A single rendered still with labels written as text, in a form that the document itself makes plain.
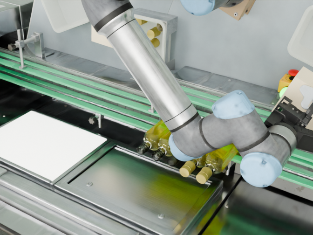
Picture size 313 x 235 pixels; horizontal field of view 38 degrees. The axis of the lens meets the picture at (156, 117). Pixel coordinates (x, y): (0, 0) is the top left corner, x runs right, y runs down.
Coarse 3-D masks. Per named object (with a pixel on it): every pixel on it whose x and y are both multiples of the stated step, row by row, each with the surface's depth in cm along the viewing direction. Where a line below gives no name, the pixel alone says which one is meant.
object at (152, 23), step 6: (138, 18) 164; (144, 18) 162; (150, 18) 161; (144, 24) 172; (150, 24) 170; (156, 24) 169; (162, 24) 159; (144, 30) 173; (156, 36) 171; (162, 36) 170; (162, 42) 163; (156, 48) 174; (162, 48) 164; (162, 54) 165
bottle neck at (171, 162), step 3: (171, 156) 144; (168, 159) 143; (171, 159) 143; (174, 159) 143; (177, 159) 144; (168, 162) 144; (171, 162) 145; (174, 162) 143; (177, 162) 145; (171, 165) 144; (174, 165) 143
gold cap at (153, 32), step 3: (150, 30) 166; (153, 30) 166; (156, 30) 167; (147, 33) 168; (150, 33) 167; (153, 33) 166; (156, 33) 167; (159, 33) 169; (150, 36) 167; (153, 36) 167
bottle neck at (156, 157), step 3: (159, 147) 149; (162, 147) 149; (156, 150) 148; (159, 150) 147; (162, 150) 148; (165, 150) 149; (153, 153) 146; (156, 153) 146; (159, 153) 146; (162, 153) 147; (165, 153) 149; (153, 156) 147; (156, 156) 148; (159, 156) 146; (162, 156) 147; (153, 159) 147; (156, 159) 147; (159, 159) 147
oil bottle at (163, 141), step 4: (168, 132) 154; (164, 136) 152; (168, 136) 152; (160, 140) 150; (164, 140) 150; (168, 140) 150; (160, 144) 150; (164, 144) 149; (168, 144) 149; (168, 148) 149; (168, 152) 149; (168, 156) 151
